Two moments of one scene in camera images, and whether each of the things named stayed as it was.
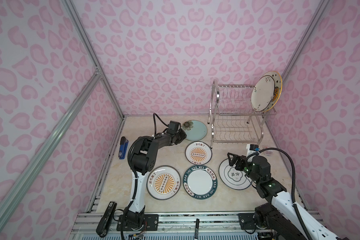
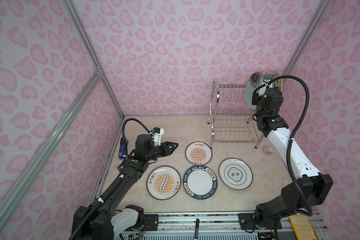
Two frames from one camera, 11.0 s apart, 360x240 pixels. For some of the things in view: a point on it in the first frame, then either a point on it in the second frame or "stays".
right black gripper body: x=242 y=165 → x=259 y=100
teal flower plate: x=194 y=130 → x=255 y=80
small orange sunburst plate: x=198 y=153 stays
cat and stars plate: x=277 y=92 stays
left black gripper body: x=179 y=136 → x=160 y=151
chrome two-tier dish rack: x=231 y=115 stays
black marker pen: x=197 y=228 stays
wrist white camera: x=252 y=148 → x=263 y=90
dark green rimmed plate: x=200 y=182 stays
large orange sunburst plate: x=163 y=182 stays
